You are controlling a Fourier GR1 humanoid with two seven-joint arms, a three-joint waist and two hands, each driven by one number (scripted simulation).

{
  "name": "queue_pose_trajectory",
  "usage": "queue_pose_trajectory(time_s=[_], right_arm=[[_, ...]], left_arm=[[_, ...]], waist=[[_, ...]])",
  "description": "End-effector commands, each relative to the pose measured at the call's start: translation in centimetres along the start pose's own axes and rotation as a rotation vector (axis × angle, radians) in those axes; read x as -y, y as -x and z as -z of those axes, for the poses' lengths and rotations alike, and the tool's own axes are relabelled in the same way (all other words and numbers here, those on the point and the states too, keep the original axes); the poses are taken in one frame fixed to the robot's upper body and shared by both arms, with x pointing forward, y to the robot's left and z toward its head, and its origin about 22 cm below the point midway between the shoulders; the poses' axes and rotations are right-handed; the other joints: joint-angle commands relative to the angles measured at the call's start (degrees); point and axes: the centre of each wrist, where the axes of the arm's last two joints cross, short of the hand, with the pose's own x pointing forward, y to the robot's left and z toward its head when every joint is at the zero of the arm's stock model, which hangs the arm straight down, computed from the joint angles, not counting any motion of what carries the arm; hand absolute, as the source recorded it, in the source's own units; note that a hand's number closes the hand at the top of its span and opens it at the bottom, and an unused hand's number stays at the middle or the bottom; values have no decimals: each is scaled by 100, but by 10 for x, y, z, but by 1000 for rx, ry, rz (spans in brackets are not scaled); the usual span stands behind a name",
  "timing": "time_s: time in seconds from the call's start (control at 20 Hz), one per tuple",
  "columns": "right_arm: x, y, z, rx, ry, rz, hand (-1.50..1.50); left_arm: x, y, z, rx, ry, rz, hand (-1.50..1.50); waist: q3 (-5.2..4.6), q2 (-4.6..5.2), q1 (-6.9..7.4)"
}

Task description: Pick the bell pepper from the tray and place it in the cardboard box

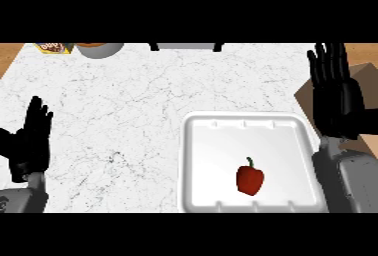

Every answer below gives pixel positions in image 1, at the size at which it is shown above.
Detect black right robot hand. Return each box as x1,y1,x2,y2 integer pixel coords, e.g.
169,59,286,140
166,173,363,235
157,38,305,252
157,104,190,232
305,42,366,141

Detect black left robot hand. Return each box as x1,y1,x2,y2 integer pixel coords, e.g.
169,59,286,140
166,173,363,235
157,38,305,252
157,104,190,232
0,95,54,184

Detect brown cardboard box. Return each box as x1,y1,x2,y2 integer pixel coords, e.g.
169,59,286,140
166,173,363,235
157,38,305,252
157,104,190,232
293,62,378,159

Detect white plastic tray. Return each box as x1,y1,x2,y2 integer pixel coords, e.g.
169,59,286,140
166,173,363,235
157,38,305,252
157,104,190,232
177,111,330,214

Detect yellow printed box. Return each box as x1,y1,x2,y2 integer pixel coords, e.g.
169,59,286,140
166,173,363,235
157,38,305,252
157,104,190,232
32,42,76,55

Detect red bell pepper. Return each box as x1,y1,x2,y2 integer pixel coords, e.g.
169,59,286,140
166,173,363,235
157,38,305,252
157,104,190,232
234,156,265,197

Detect grey bowl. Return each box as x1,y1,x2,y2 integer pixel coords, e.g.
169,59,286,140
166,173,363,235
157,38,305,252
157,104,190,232
73,42,125,60

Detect grey appliance with black legs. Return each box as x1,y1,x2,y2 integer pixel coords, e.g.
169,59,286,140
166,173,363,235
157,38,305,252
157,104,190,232
147,42,225,53

